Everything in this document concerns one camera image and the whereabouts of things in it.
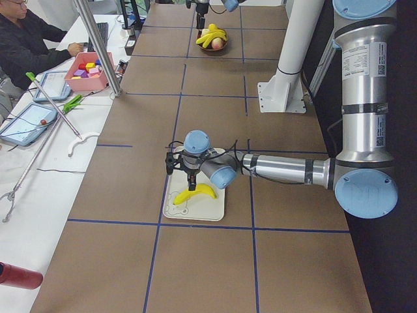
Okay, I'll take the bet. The black keyboard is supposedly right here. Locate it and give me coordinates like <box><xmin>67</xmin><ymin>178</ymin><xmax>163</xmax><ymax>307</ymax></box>
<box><xmin>87</xmin><ymin>22</ymin><xmax>109</xmax><ymax>52</ymax></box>

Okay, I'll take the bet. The long metal grabber tool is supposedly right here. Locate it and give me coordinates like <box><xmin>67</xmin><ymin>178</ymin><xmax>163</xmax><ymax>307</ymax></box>
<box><xmin>1</xmin><ymin>72</ymin><xmax>81</xmax><ymax>223</ymax></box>

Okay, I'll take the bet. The yellow banana top long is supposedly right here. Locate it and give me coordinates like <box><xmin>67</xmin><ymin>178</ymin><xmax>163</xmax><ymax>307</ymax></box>
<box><xmin>208</xmin><ymin>23</ymin><xmax>226</xmax><ymax>37</ymax></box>

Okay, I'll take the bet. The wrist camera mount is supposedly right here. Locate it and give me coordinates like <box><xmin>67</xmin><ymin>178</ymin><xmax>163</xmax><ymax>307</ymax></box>
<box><xmin>165</xmin><ymin>152</ymin><xmax>178</xmax><ymax>175</ymax></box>

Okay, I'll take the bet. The blue tablet near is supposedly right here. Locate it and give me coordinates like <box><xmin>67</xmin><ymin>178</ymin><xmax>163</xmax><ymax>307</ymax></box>
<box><xmin>1</xmin><ymin>102</ymin><xmax>58</xmax><ymax>146</ymax></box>

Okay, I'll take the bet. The aluminium frame post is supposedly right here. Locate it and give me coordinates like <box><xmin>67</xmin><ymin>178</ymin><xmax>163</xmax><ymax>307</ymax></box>
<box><xmin>69</xmin><ymin>0</ymin><xmax>122</xmax><ymax>98</ymax></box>

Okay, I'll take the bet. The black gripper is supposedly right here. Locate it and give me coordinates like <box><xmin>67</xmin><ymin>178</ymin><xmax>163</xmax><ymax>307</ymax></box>
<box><xmin>181</xmin><ymin>159</ymin><xmax>200</xmax><ymax>191</ymax></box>
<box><xmin>196</xmin><ymin>12</ymin><xmax>205</xmax><ymax>28</ymax></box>

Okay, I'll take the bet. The brown wicker basket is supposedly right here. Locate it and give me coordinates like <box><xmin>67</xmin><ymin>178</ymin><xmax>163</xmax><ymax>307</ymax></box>
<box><xmin>195</xmin><ymin>31</ymin><xmax>228</xmax><ymax>51</ymax></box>

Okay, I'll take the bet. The green clip tool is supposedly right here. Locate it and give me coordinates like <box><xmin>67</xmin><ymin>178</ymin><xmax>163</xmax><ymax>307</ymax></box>
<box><xmin>62</xmin><ymin>95</ymin><xmax>82</xmax><ymax>114</ymax></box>

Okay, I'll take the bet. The blue tablet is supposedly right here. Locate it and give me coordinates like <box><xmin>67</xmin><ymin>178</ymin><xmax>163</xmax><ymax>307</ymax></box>
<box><xmin>1</xmin><ymin>102</ymin><xmax>58</xmax><ymax>146</ymax></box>
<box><xmin>40</xmin><ymin>71</ymin><xmax>72</xmax><ymax>101</ymax></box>

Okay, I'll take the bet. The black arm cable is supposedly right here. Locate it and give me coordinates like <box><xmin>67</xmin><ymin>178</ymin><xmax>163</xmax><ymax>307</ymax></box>
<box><xmin>165</xmin><ymin>139</ymin><xmax>255</xmax><ymax>179</ymax></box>

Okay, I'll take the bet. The red cylinder bottle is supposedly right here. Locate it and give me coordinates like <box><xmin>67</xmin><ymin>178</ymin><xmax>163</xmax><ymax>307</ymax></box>
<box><xmin>1</xmin><ymin>262</ymin><xmax>43</xmax><ymax>290</ymax></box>

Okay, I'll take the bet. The pink peach front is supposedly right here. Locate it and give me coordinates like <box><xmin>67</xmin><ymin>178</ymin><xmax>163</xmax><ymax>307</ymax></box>
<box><xmin>211</xmin><ymin>38</ymin><xmax>224</xmax><ymax>50</ymax></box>

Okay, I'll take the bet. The white bear print tray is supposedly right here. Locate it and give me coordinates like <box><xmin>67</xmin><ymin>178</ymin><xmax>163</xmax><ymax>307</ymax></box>
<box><xmin>164</xmin><ymin>170</ymin><xmax>225</xmax><ymax>222</ymax></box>

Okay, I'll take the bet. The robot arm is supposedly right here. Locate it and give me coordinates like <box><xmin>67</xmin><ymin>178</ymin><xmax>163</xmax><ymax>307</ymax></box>
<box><xmin>166</xmin><ymin>1</ymin><xmax>398</xmax><ymax>218</ymax></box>
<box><xmin>187</xmin><ymin>0</ymin><xmax>245</xmax><ymax>30</ymax></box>

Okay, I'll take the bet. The seated person in black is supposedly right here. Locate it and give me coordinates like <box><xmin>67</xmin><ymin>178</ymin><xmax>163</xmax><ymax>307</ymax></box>
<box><xmin>1</xmin><ymin>1</ymin><xmax>83</xmax><ymax>90</ymax></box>

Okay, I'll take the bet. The white curved plastic hook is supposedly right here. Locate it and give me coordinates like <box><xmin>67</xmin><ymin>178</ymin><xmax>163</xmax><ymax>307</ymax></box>
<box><xmin>68</xmin><ymin>132</ymin><xmax>100</xmax><ymax>157</ymax></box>

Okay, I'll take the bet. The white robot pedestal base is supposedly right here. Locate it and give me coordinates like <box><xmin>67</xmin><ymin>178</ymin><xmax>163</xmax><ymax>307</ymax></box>
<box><xmin>257</xmin><ymin>0</ymin><xmax>324</xmax><ymax>113</ymax></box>

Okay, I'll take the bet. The pink bin of blocks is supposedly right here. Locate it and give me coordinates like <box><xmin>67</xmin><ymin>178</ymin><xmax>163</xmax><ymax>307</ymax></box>
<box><xmin>65</xmin><ymin>52</ymin><xmax>108</xmax><ymax>91</ymax></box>

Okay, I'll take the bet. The blue tablet far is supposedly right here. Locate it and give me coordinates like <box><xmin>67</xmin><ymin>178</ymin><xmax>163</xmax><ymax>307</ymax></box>
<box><xmin>40</xmin><ymin>71</ymin><xmax>72</xmax><ymax>101</ymax></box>

